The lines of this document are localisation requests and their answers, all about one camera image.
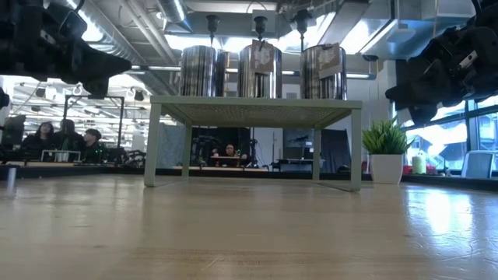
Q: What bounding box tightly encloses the person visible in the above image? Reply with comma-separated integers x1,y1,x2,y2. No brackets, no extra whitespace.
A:
54,118,85,152
80,128,107,164
21,121,58,161
212,143,250,167

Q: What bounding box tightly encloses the green perforated metal shelf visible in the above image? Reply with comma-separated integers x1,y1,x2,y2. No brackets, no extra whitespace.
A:
142,95,363,192

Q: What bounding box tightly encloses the silver spiral air duct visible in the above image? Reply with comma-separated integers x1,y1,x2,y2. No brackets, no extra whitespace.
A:
156,0,194,33

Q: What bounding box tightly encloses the black office chair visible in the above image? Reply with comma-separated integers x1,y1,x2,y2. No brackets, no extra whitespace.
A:
0,114,27,160

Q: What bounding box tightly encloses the pale green candle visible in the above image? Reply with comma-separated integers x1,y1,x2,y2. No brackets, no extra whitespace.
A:
412,154,427,175

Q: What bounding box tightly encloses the black candlestick holder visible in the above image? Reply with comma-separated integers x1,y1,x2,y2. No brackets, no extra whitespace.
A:
205,13,220,47
292,9,313,52
252,15,268,43

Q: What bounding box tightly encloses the orange scented candle tin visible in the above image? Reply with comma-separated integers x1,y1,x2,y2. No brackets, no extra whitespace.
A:
177,44,230,98

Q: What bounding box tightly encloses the grey cloth cover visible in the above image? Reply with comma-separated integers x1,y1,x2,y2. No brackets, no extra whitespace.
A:
158,123,184,169

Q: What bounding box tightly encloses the black curtain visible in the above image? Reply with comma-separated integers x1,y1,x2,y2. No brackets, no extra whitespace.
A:
319,128,351,174

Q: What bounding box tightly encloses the long ceiling strip light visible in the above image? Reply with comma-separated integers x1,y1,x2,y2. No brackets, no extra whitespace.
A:
126,64,377,81

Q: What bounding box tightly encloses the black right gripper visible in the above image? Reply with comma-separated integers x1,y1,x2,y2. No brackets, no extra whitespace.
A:
384,24,498,127

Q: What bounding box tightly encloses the grey metal post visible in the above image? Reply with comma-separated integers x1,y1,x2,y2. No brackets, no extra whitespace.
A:
6,163,18,192

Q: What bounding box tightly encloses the black metal frame station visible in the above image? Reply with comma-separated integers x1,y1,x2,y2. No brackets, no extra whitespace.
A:
61,94,126,163

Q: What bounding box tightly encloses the dark background monitor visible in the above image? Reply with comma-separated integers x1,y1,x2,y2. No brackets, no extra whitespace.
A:
282,128,314,149

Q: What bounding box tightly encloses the silver candle tin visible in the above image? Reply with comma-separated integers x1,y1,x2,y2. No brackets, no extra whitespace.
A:
299,43,349,101
237,41,283,99

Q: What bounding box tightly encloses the green plant in white pot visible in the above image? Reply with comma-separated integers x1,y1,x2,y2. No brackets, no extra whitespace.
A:
360,115,414,185

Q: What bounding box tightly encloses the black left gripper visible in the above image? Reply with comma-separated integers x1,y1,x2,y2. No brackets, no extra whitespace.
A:
0,0,132,100

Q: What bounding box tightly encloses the white chair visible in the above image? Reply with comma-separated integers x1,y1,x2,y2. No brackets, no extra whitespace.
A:
461,150,497,179

